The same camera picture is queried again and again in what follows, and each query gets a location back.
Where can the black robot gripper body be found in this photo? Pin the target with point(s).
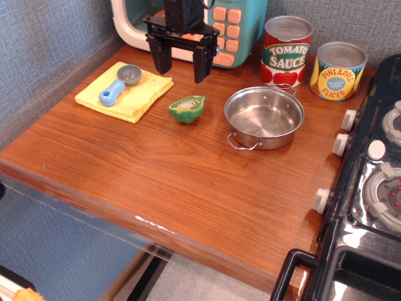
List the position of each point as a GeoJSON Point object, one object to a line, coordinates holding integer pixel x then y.
{"type": "Point", "coordinates": [182, 25]}

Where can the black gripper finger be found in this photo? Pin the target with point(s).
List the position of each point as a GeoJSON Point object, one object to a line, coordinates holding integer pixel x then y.
{"type": "Point", "coordinates": [203, 57]}
{"type": "Point", "coordinates": [161, 53]}

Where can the green toy pepper half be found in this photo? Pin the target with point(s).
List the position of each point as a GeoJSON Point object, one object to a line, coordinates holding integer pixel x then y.
{"type": "Point", "coordinates": [188, 109]}

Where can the stainless steel pot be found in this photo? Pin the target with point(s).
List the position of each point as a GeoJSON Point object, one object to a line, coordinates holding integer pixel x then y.
{"type": "Point", "coordinates": [263, 118]}

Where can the blue toy measuring spoon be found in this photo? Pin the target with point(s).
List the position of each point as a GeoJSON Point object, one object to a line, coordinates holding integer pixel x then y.
{"type": "Point", "coordinates": [127, 75]}

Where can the teal toy microwave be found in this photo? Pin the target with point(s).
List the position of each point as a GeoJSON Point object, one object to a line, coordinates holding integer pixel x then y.
{"type": "Point", "coordinates": [240, 23]}

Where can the yellow folded cloth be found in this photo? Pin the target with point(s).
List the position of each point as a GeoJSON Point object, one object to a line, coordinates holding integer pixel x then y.
{"type": "Point", "coordinates": [133, 102]}

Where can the tomato sauce can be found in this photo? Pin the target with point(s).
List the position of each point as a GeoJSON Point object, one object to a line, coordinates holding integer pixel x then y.
{"type": "Point", "coordinates": [286, 46]}

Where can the pineapple slices can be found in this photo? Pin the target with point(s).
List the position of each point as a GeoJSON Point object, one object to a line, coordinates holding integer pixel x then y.
{"type": "Point", "coordinates": [337, 70]}

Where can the white stove knob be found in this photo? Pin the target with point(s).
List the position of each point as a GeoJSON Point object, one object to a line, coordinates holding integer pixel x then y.
{"type": "Point", "coordinates": [320, 200]}
{"type": "Point", "coordinates": [348, 120]}
{"type": "Point", "coordinates": [340, 143]}

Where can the black toy stove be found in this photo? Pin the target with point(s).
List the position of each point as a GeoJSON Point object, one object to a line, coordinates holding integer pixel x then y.
{"type": "Point", "coordinates": [358, 256]}

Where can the black oven door handle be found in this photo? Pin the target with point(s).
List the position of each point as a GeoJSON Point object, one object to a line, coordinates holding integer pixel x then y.
{"type": "Point", "coordinates": [294, 258]}

